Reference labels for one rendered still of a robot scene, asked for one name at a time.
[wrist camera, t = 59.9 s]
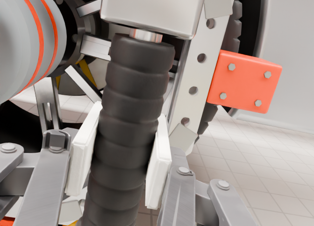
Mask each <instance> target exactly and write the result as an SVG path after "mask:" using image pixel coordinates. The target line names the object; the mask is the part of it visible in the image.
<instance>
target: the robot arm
mask: <svg viewBox="0 0 314 226"><path fill-rule="evenodd" d="M101 109H102V105H101V102H100V101H97V102H95V103H94V105H93V107H92V109H91V110H90V112H89V114H88V116H87V118H86V119H85V121H84V123H83V124H82V126H81V128H80V130H79V129H74V128H68V127H67V128H65V129H63V130H60V129H52V130H47V131H45V132H44V133H43V142H42V149H41V152H39V153H24V148H23V147H22V146H21V145H18V144H15V143H3V144H0V221H1V220H2V219H3V218H4V216H5V215H6V214H7V213H8V212H9V210H10V209H11V208H12V207H13V206H14V204H15V203H16V202H17V201H18V199H19V197H20V195H24V197H23V199H22V202H21V205H20V208H19V210H18V213H17V215H16V218H15V221H14V224H13V226H58V223H59V217H60V212H61V206H62V200H63V194H64V187H65V193H66V195H68V196H74V197H77V196H78V195H80V193H81V190H82V187H83V185H84V182H85V179H86V176H87V173H88V171H89V168H90V166H91V163H92V157H93V154H94V145H95V139H96V134H97V132H98V120H99V114H100V110H101ZM158 122H159V124H158V128H157V132H156V135H155V139H154V140H153V146H152V151H151V155H150V160H149V161H148V168H147V173H146V196H145V206H147V208H150V209H155V210H157V209H158V208H160V205H161V208H160V212H159V216H158V219H157V226H195V222H196V223H197V226H258V225H257V223H256V221H255V220H254V218H253V217H252V215H251V213H250V212H249V210H248V208H247V207H246V205H245V203H244V202H243V200H242V199H241V197H240V195H239V194H238V192H237V191H236V189H235V187H234V186H233V185H232V184H230V183H229V182H227V181H225V180H221V179H212V180H211V181H210V183H209V185H208V184H205V183H203V182H200V181H198V180H197V179H195V173H194V172H193V171H192V170H191V169H189V166H188V162H187V159H186V154H185V152H184V151H183V149H182V148H178V147H173V146H170V145H169V138H168V132H167V125H166V119H165V116H164V114H161V115H160V117H159V118H158ZM161 201H162V204H161Z"/></svg>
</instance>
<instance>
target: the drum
mask: <svg viewBox="0 0 314 226"><path fill-rule="evenodd" d="M66 40H67V35H66V27H65V22H64V19H63V16H62V14H61V12H60V10H59V8H58V7H57V5H56V3H55V2H54V1H53V0H0V104H2V103H3V102H5V101H7V100H9V99H11V98H12V97H14V96H16V95H17V94H19V93H21V92H22V91H24V90H25V89H27V88H29V87H31V86H32V85H34V84H36V83H37V82H38V81H40V80H42V79H43V78H45V77H47V76H48V75H49V74H51V73H52V72H53V71H54V70H55V69H56V68H57V66H58V65H59V64H60V62H61V60H62V58H63V56H64V52H65V48H66Z"/></svg>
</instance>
